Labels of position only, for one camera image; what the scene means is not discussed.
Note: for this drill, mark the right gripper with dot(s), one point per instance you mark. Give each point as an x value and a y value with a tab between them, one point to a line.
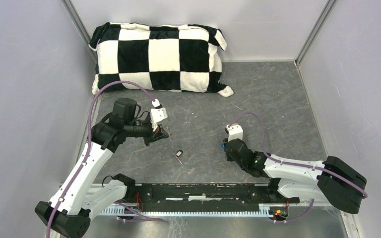
228	158

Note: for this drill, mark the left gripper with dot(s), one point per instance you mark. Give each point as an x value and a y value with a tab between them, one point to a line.
159	133

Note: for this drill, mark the black key fob tag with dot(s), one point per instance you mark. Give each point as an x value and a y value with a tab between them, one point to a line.
178	153

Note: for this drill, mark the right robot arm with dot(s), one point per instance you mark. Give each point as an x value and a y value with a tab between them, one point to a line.
331	180

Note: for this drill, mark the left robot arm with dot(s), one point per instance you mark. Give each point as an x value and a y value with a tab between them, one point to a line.
69	212

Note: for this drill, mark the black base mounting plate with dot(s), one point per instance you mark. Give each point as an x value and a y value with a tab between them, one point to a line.
150	203

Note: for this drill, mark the black and white checkered pillow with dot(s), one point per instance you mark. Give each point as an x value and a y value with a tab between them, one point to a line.
181	58

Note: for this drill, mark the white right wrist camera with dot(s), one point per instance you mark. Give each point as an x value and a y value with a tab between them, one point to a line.
234	131

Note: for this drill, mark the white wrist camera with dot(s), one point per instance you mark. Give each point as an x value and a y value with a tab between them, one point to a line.
157	114
234	131

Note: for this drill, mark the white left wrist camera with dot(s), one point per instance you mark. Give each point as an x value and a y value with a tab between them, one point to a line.
157	114

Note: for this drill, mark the aluminium frame rail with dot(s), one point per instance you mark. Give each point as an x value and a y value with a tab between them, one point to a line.
277	191

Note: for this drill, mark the white slotted cable duct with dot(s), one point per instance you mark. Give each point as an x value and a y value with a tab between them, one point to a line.
262	211

